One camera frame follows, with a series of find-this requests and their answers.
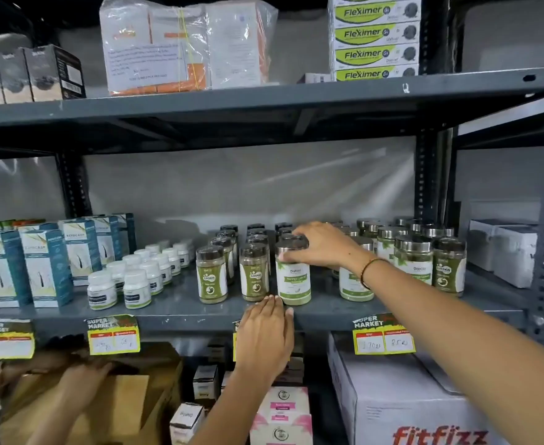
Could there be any cluster of white pill bottles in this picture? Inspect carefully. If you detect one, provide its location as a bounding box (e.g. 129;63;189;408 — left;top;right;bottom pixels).
87;238;197;311

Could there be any pink white product box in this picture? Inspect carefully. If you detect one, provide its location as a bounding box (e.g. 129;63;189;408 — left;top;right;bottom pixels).
249;414;314;445
258;386;311;420

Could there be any row of teal white boxes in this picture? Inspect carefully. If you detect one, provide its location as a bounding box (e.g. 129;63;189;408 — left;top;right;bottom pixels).
0;213;137;309

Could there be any plain white box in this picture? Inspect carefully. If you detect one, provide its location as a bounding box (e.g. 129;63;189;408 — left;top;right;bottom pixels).
493;225;540;289
467;219;510;273

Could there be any white-label green powder jar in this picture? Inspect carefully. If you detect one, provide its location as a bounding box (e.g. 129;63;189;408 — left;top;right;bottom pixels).
274;239;312;307

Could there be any thin orange wrist bracelet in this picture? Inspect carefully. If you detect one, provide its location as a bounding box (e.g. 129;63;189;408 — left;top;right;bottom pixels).
359;257;391;290

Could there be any grey metal shelf rack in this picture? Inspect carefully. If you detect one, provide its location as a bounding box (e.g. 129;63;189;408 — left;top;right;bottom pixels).
0;0;544;362

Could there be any brown-lidded green powder jar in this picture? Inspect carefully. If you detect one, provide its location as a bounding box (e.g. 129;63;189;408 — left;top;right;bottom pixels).
432;237;467;298

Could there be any small white black box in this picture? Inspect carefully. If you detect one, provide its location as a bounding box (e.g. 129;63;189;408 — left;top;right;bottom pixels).
192;364;221;402
168;402;206;445

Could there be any large white carton red print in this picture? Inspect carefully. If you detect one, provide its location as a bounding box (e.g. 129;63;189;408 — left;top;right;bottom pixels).
326;331;510;445

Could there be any person's left hand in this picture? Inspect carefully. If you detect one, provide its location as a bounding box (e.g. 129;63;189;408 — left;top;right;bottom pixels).
234;295;297;391

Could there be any person's right hand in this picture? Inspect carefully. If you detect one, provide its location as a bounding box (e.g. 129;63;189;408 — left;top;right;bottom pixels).
277;221;376;279

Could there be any person's left forearm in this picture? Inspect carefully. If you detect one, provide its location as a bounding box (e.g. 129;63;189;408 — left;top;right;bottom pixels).
209;366;292;445

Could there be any person's right forearm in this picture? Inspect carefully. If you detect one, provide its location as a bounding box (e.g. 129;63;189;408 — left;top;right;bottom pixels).
361;257;544;445

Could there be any stack of green white boxes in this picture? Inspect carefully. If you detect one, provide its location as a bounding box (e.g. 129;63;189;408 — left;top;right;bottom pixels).
328;0;423;83

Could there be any plastic-wrapped bundle of white boxes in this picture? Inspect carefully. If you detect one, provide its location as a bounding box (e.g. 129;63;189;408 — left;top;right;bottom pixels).
99;0;279;97

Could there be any group of brown-lidded green jars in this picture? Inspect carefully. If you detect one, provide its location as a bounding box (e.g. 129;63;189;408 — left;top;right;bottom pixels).
195;222;297;305

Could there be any group of silver-lidded jars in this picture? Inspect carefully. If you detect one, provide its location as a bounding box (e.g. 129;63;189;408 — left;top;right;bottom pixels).
330;218;458;303

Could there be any brown cardboard box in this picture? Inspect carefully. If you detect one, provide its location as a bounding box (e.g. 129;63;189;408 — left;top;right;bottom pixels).
0;342;185;445

